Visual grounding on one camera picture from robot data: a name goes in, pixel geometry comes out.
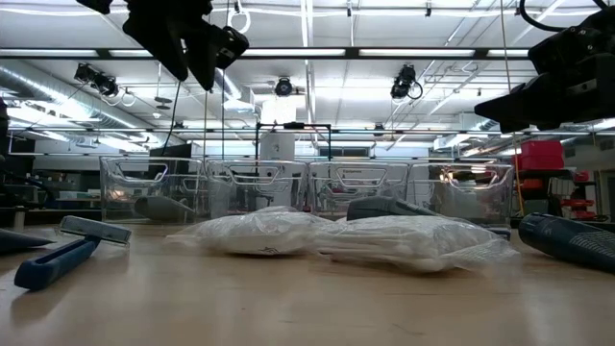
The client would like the clear plastic bin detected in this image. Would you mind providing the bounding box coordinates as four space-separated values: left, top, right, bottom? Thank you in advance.
406 161 515 231
205 159 310 220
99 156 209 225
307 161 411 220

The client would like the blue disposable razor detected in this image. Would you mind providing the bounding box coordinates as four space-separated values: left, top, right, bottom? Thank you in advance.
12 214 133 292

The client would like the silver ventilation duct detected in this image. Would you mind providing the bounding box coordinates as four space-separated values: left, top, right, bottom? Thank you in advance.
0 62 145 143
213 66 256 114

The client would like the grey deodorant stick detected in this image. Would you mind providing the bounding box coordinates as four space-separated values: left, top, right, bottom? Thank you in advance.
133 195 197 224

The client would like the thin hanging cable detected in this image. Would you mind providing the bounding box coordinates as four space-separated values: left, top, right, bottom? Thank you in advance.
220 69 228 160
202 89 209 160

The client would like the white pillar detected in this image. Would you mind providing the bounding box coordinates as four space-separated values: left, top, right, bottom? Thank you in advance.
258 98 298 162

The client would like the black hanging cable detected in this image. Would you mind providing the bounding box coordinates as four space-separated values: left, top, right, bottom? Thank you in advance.
160 80 183 156

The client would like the black overhead camera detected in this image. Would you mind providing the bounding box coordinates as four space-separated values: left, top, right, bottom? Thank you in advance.
273 75 295 99

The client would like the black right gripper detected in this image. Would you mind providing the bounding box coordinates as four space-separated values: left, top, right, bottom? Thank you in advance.
474 10 615 134

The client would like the red plastic crate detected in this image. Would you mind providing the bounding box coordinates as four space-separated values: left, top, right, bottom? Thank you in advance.
511 139 567 172

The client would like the black deodorant stick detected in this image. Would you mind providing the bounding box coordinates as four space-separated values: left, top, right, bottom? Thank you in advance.
345 195 439 222

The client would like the tan hanging rope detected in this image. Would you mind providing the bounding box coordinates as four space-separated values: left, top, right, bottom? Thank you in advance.
499 0 526 217

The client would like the metal storage shelf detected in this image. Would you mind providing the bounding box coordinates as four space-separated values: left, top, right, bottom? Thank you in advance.
511 167 602 223

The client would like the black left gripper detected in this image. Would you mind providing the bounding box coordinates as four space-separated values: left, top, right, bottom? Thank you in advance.
117 0 251 92

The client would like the black tubular stand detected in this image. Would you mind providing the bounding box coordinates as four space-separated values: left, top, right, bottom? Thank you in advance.
254 122 333 162

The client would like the cotton swabs clear bag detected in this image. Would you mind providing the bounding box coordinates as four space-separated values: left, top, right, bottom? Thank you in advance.
311 213 521 274
162 205 333 257

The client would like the dark cluttered workbench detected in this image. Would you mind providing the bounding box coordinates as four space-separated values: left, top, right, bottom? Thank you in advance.
0 138 103 227

